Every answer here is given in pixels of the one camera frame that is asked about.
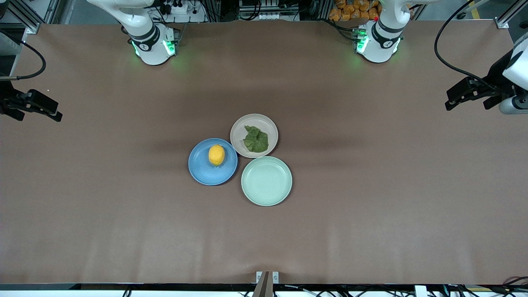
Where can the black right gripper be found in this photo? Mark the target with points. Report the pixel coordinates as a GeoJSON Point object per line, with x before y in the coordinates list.
{"type": "Point", "coordinates": [7, 100]}

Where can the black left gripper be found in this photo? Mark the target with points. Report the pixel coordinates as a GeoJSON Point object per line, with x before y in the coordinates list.
{"type": "Point", "coordinates": [496, 78]}

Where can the yellow lemon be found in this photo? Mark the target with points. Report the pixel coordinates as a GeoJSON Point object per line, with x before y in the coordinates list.
{"type": "Point", "coordinates": [216, 154]}

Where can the green lettuce leaf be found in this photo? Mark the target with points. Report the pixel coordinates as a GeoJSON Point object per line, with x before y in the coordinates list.
{"type": "Point", "coordinates": [256, 140]}

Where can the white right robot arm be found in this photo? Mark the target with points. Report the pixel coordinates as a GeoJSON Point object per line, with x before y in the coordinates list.
{"type": "Point", "coordinates": [150, 39]}

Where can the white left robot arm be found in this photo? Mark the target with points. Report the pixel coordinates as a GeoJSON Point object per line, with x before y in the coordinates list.
{"type": "Point", "coordinates": [379, 39]}

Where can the orange packaged goods pile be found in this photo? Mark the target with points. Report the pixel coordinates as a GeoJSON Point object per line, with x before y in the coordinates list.
{"type": "Point", "coordinates": [350, 10]}

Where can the white power strip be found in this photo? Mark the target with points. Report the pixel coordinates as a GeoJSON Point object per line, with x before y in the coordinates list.
{"type": "Point", "coordinates": [177, 8]}

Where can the blue plate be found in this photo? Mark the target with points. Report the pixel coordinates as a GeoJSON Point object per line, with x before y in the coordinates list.
{"type": "Point", "coordinates": [204, 169]}

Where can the beige plate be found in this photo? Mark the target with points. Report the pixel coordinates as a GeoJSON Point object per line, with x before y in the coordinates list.
{"type": "Point", "coordinates": [239, 134]}

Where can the pale green plate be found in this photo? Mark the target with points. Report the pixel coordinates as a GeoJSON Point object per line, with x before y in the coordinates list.
{"type": "Point", "coordinates": [266, 180]}

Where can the aluminium frame profile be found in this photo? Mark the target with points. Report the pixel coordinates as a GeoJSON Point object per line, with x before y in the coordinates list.
{"type": "Point", "coordinates": [24, 16]}
{"type": "Point", "coordinates": [509, 14]}

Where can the metal table edge bracket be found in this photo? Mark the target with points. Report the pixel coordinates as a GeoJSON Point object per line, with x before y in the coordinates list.
{"type": "Point", "coordinates": [275, 277]}

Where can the brown camera post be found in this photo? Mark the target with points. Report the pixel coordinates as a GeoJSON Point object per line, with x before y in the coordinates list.
{"type": "Point", "coordinates": [265, 286]}

